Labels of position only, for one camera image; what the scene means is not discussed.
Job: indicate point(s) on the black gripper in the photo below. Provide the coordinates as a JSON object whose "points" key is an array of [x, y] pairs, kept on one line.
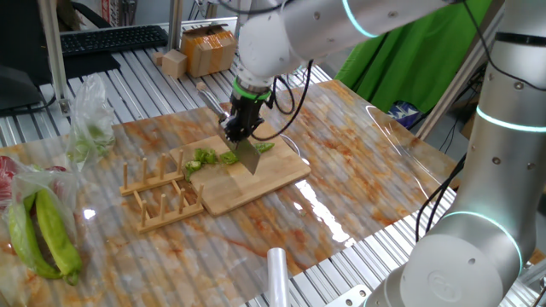
{"points": [[247, 111]]}

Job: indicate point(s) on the steel kitchen knife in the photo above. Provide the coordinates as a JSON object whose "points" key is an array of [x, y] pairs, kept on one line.
{"points": [[249, 160]]}

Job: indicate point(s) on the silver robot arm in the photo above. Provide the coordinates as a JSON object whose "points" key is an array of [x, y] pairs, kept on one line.
{"points": [[469, 264]]}

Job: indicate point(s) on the cut chili slice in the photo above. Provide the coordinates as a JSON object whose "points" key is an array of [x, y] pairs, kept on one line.
{"points": [[228, 158], [210, 156], [194, 164], [199, 155]]}

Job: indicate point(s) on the cut chili stem piece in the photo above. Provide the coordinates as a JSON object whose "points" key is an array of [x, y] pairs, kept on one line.
{"points": [[188, 175]]}

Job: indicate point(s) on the tiny wooden block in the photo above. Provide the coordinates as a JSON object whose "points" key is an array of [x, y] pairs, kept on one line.
{"points": [[201, 85]]}

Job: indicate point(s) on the wooden cutting board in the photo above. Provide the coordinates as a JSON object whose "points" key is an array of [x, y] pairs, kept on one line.
{"points": [[264, 187]]}

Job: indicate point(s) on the taped cardboard box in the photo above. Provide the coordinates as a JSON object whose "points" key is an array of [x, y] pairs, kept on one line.
{"points": [[207, 47]]}

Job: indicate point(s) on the large wooden cube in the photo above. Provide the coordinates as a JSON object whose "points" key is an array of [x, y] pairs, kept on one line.
{"points": [[174, 64]]}

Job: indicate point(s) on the wooden peg rack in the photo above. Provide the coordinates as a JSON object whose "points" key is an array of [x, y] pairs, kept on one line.
{"points": [[145, 184]]}

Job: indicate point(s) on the small wooden cube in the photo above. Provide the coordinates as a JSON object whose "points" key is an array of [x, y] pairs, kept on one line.
{"points": [[158, 58]]}

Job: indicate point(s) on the marbled plastic table sheet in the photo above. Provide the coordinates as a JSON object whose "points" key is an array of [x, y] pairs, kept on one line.
{"points": [[362, 170]]}

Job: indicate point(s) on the pale green pepper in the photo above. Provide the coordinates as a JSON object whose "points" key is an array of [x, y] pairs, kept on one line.
{"points": [[100, 145]]}

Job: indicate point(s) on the white plastic bag roll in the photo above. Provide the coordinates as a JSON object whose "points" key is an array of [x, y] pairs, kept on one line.
{"points": [[278, 277]]}

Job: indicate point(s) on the crumpled clear plastic bag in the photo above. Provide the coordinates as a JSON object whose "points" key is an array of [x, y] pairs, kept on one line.
{"points": [[91, 106]]}

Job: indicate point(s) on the black keyboard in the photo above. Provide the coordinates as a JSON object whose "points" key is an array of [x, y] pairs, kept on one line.
{"points": [[111, 39]]}

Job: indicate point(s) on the blue patterned bag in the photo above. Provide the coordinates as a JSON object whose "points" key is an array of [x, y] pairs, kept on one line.
{"points": [[403, 114]]}

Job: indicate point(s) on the black desk mat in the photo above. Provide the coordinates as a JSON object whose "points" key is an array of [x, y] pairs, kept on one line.
{"points": [[91, 64]]}

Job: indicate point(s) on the green cloth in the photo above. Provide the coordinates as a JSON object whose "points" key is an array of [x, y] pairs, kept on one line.
{"points": [[405, 72]]}

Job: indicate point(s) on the red and white sign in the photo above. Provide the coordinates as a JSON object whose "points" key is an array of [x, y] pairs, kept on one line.
{"points": [[105, 10]]}

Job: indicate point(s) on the red pepper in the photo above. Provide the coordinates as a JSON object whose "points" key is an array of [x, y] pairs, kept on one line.
{"points": [[6, 179], [57, 183]]}

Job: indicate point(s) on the slanted aluminium pole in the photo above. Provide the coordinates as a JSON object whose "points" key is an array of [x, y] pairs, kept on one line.
{"points": [[452, 94]]}

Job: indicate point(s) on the green pepper with curled stem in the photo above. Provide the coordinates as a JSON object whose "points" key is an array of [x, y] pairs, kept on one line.
{"points": [[55, 234]]}

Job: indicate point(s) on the brown floor carton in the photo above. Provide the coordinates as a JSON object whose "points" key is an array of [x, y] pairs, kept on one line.
{"points": [[469, 128]]}

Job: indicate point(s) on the black desktop monitor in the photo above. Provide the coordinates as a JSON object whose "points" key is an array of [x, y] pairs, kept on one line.
{"points": [[17, 38]]}

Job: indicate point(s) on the green pepper inside bag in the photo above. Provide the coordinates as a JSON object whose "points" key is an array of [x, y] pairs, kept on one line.
{"points": [[23, 239]]}

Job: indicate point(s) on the aluminium frame post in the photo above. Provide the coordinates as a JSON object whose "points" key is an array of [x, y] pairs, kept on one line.
{"points": [[53, 51], [175, 21]]}

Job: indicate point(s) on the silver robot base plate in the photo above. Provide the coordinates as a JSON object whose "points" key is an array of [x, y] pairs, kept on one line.
{"points": [[347, 298]]}

